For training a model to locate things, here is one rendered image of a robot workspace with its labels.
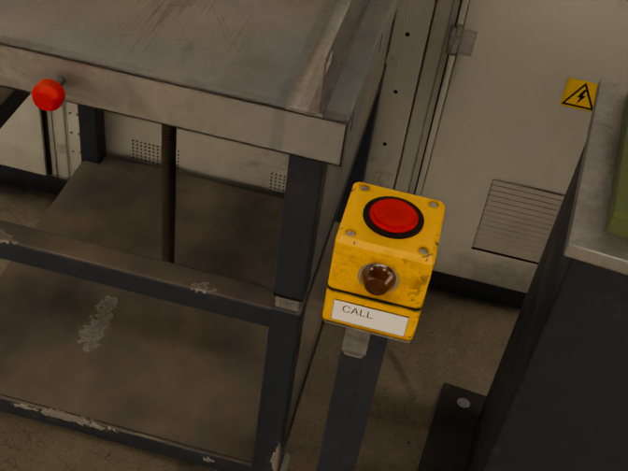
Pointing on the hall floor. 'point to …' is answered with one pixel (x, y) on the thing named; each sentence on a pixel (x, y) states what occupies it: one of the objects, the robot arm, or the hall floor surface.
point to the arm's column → (561, 370)
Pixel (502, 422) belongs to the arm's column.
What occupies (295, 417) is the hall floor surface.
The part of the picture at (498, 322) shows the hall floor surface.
